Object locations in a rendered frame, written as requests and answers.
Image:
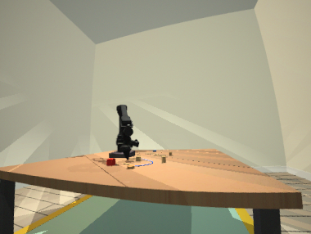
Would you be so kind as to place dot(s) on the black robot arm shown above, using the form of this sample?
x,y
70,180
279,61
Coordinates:
x,y
125,127

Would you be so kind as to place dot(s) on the red block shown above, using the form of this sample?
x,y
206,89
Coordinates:
x,y
110,162

